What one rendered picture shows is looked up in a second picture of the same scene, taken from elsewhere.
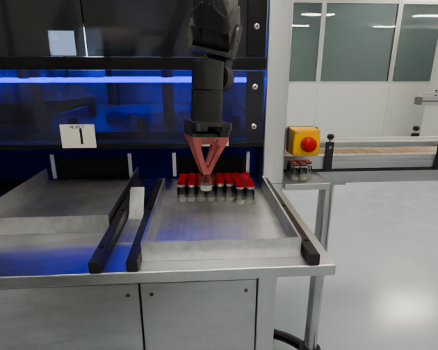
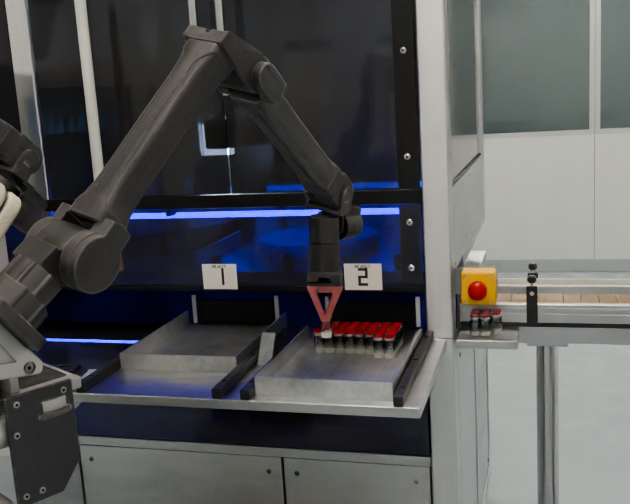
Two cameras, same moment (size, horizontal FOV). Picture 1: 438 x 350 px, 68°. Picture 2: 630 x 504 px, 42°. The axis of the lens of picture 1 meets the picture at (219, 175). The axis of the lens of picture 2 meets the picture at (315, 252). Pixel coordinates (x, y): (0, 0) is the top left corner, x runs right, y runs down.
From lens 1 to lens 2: 1.02 m
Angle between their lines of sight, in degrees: 20
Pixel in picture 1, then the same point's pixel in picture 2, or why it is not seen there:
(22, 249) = (163, 381)
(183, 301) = (336, 487)
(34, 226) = (173, 363)
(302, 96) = not seen: outside the picture
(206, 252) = (308, 390)
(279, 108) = (440, 247)
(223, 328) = not seen: outside the picture
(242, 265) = (336, 402)
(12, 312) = (142, 478)
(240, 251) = (338, 391)
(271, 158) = (435, 306)
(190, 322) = not seen: outside the picture
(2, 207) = (146, 347)
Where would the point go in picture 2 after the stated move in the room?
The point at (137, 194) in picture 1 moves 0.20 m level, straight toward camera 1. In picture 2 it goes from (267, 340) to (253, 372)
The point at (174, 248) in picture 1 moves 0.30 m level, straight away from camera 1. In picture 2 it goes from (281, 384) to (311, 336)
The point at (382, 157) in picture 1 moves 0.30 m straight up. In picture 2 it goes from (615, 310) to (616, 172)
